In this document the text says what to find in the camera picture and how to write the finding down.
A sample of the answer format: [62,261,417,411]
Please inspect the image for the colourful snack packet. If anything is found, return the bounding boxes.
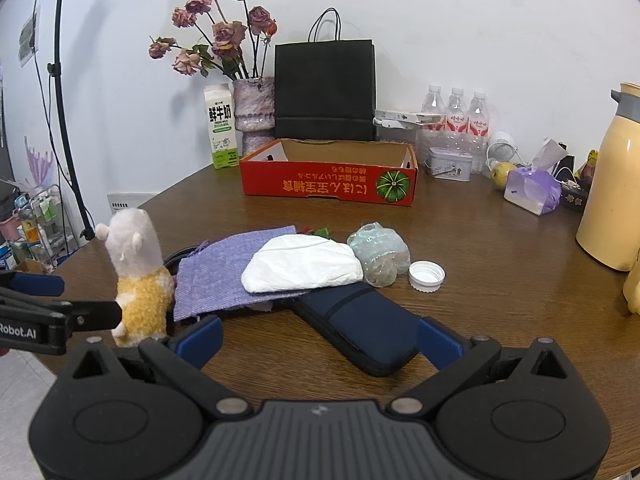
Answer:
[575,149,601,181]

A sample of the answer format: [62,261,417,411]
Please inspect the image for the dried pink roses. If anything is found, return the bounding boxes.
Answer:
[148,0,278,81]

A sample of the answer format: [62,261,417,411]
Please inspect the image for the black light stand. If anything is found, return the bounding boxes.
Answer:
[15,0,97,242]

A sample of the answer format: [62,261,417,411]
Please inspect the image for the white flat carton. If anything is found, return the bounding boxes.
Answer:
[374,108,446,128]

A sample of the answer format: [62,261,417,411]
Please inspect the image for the yellow-green pear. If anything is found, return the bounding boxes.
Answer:
[491,161,518,190]

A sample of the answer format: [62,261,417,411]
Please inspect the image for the navy blue zip case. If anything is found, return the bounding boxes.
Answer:
[292,282,441,377]

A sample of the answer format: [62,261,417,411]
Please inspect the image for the white bottle cap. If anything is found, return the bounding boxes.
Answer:
[408,260,446,293]

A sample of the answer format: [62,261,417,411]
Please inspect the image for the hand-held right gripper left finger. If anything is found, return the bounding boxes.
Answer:
[72,316,251,418]

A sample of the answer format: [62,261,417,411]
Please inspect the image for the white and green milk carton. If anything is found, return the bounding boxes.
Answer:
[203,83,239,170]

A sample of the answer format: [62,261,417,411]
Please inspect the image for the purple towel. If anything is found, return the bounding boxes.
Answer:
[172,224,301,322]

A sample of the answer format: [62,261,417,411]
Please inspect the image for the purple fuzzy vase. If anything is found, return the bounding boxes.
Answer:
[232,76,277,157]

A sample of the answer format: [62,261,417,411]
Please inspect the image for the white cloth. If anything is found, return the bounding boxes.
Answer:
[241,236,364,293]

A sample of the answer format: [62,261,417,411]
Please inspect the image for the paper sheet on wall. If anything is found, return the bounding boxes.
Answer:
[17,10,41,67]

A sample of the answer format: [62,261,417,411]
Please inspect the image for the white and yellow plush toy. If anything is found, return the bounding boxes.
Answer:
[95,208,176,348]

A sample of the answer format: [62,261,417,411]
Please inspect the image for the small white fan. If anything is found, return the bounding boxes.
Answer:
[486,131,521,166]

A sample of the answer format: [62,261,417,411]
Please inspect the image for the small metal tin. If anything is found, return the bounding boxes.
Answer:
[425,146,473,181]

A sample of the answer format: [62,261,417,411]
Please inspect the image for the black paper bag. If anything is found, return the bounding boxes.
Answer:
[274,7,377,142]

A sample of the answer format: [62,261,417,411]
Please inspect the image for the purple tissue pack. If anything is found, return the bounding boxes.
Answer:
[504,137,568,216]

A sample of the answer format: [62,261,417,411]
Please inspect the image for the wire storage rack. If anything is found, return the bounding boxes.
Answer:
[0,180,81,273]

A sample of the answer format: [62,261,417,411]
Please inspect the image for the iridescent plastic wrap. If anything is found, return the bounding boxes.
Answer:
[347,222,412,288]

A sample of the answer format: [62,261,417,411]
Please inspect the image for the red cardboard box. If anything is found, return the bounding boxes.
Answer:
[239,137,419,208]

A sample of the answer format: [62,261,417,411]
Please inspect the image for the cream yellow thermos jug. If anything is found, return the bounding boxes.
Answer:
[576,82,640,272]

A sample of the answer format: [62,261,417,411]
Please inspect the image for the small dark box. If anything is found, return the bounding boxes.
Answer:
[560,180,593,213]

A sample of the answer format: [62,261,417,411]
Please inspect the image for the yellow object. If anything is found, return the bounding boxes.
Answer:
[622,255,640,316]

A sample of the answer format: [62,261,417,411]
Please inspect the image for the black cable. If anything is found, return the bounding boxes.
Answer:
[161,244,211,281]

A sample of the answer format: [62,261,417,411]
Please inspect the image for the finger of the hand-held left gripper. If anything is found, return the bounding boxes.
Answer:
[67,301,123,333]
[0,270,71,313]

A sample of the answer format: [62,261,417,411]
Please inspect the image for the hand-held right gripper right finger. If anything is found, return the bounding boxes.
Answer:
[386,317,570,417]

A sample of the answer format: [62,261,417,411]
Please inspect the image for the clear water bottle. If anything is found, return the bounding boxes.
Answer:
[444,87,471,153]
[467,91,492,173]
[419,85,447,151]

